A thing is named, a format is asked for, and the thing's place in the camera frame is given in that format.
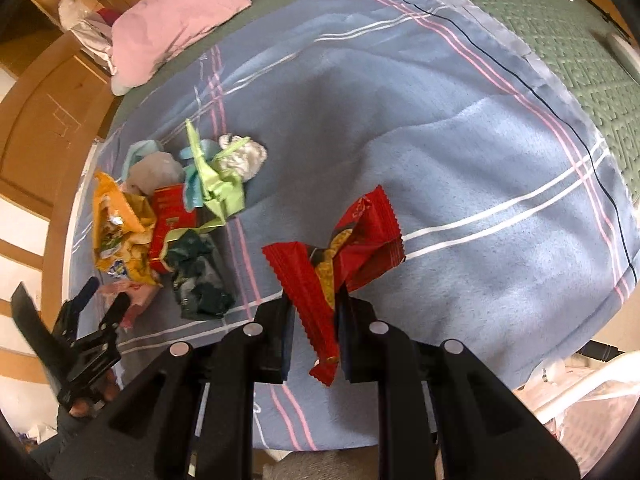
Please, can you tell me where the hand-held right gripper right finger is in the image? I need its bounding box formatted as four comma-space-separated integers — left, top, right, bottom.
336, 299, 582, 480

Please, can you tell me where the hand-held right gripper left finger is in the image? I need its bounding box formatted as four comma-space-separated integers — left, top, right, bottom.
50, 294, 297, 480

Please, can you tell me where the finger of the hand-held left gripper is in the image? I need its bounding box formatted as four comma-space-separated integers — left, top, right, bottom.
62, 276, 101, 333
97, 291, 132, 338

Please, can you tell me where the pink wrapper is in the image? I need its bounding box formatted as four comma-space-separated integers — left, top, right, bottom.
100, 280, 157, 329

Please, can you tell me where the red snack wrapper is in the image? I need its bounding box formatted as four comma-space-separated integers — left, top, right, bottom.
262, 185, 406, 387

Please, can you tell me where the dark green crumpled bag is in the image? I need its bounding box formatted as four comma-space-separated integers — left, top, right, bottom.
164, 230, 236, 321

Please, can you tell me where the yellow snack bag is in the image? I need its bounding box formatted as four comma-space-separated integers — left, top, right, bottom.
92, 171, 163, 288

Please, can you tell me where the red cardboard box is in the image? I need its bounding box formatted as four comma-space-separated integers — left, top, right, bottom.
147, 184, 201, 273

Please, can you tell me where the grey crumpled cloth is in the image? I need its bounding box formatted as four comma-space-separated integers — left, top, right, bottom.
127, 152, 187, 196

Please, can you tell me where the light green folded wrapper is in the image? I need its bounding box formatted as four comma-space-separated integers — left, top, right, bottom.
172, 119, 247, 238

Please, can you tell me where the light blue face mask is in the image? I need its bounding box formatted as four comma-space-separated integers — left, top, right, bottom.
121, 139, 166, 181

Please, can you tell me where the blue plaid blanket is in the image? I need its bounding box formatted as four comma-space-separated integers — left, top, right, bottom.
65, 0, 638, 451

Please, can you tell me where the white crumpled tissue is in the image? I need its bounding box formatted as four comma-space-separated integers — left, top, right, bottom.
218, 133, 268, 179

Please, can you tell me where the wooden cabinet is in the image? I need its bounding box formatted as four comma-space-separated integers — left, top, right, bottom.
0, 0, 123, 391

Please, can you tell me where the white metal rack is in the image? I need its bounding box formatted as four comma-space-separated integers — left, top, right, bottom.
530, 349, 640, 423

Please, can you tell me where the clear plastic bag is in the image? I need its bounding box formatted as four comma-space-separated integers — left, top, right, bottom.
515, 355, 640, 466

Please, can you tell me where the white plastic bag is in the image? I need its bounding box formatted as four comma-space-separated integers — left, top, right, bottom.
57, 0, 117, 77

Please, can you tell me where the pink pillow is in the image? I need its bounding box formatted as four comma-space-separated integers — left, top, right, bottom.
110, 0, 252, 96

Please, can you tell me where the green bed mat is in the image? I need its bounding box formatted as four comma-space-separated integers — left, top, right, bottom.
110, 0, 640, 186

